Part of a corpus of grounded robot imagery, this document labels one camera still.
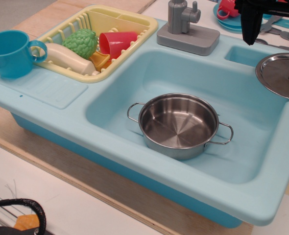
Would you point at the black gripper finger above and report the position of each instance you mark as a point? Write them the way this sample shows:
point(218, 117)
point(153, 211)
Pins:
point(251, 20)

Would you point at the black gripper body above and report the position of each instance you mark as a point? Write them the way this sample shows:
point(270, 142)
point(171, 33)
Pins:
point(260, 7)

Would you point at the stainless steel pot lid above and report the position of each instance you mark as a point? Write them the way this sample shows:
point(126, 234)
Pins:
point(273, 73)

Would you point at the blue plastic utensil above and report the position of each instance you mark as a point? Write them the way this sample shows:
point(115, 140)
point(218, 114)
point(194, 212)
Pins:
point(287, 23)

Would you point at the grey plastic fork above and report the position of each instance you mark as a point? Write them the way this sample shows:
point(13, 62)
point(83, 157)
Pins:
point(268, 25)

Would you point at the stack of blue plates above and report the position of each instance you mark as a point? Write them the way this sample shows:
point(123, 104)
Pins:
point(231, 23)

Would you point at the red cup on plates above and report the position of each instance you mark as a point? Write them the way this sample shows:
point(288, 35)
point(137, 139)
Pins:
point(226, 9)

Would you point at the grey plastic spatula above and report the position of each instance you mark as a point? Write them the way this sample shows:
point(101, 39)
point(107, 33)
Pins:
point(282, 34)

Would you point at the grey toy faucet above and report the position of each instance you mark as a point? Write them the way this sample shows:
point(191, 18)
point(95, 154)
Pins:
point(182, 33)

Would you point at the light blue toy sink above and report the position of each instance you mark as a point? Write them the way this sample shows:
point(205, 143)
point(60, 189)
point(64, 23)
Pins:
point(243, 173)

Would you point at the red plastic cup in rack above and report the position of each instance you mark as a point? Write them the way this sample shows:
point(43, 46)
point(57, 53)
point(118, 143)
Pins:
point(113, 43)

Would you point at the orange plastic toy piece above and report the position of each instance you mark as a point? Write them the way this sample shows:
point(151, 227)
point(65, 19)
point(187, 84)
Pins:
point(100, 61)

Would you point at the yellow plastic dish rack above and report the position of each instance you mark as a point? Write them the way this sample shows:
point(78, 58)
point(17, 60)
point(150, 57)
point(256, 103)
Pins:
point(100, 18)

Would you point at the green toy artichoke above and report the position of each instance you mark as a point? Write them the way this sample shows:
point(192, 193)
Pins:
point(83, 42)

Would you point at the cream plastic bottle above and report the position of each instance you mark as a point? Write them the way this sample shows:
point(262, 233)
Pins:
point(64, 61)

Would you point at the blue plastic cup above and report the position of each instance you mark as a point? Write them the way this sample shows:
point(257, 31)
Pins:
point(18, 53)

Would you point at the orange object bottom left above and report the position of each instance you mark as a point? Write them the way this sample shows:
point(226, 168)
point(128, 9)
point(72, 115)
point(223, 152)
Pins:
point(25, 222)

